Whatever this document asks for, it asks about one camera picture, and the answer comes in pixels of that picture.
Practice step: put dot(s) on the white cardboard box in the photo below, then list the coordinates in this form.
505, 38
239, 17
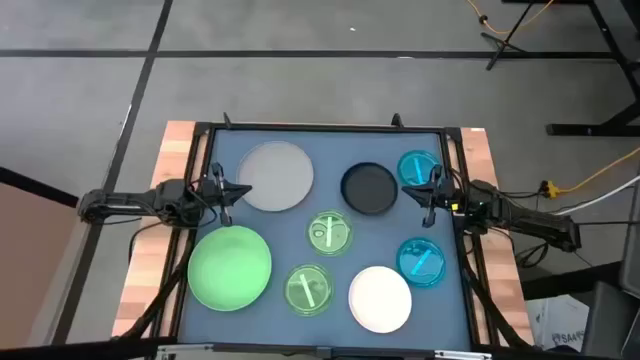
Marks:
555, 320

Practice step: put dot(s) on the black floor base bar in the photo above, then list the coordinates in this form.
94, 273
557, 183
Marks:
565, 282

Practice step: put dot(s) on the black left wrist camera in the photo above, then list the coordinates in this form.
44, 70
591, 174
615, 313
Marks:
207, 186

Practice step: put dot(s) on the clear green plastic plate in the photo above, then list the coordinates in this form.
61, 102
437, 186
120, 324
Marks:
320, 295
320, 245

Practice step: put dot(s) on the large grey plastic plate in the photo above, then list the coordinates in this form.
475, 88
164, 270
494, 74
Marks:
275, 176

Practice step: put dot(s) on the brown board panel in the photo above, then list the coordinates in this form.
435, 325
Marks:
30, 260

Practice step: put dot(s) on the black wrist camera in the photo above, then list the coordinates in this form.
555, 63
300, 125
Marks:
450, 189
207, 186

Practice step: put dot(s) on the black plastic plate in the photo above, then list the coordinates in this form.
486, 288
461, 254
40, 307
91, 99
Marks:
369, 189

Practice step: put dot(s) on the blue bowl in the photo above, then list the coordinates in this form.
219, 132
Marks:
430, 272

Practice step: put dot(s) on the black metal table frame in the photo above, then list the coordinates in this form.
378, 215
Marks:
452, 134

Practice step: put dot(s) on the clear blue plastic plate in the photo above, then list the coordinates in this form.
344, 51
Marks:
412, 167

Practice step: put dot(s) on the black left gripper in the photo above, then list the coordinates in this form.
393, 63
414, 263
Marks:
210, 202

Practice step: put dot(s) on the dark grey box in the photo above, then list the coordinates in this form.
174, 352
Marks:
610, 325

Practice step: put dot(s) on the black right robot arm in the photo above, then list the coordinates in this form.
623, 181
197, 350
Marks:
525, 220

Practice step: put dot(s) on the blue-grey table mat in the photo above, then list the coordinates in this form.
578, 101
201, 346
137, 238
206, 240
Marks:
280, 240

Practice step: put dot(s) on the large opaque green plate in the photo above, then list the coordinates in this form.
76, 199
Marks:
230, 268

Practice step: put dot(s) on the black tripod stand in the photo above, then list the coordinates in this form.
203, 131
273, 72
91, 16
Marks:
505, 42

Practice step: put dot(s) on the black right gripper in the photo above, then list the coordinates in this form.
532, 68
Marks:
452, 206

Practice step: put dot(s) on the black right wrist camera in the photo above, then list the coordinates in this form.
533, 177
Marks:
450, 189

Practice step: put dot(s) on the black desk frame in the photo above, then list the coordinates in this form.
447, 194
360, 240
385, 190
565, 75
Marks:
590, 130

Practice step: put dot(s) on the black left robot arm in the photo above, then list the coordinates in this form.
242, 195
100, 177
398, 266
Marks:
125, 202

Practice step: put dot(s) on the black frame clamp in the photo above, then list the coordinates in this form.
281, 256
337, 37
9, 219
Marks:
396, 120
227, 120

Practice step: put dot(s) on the white plastic plate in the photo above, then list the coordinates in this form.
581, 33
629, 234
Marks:
380, 299

